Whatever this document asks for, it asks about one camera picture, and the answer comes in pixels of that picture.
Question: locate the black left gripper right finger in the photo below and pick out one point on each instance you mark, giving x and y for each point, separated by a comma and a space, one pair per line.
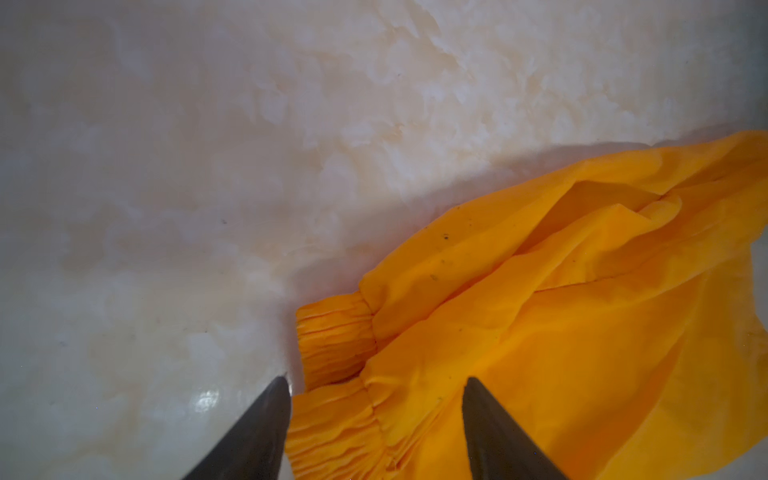
498, 448

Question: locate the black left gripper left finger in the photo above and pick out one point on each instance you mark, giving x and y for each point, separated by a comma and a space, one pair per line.
253, 448

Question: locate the orange shorts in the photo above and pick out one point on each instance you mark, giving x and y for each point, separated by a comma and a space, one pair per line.
608, 306

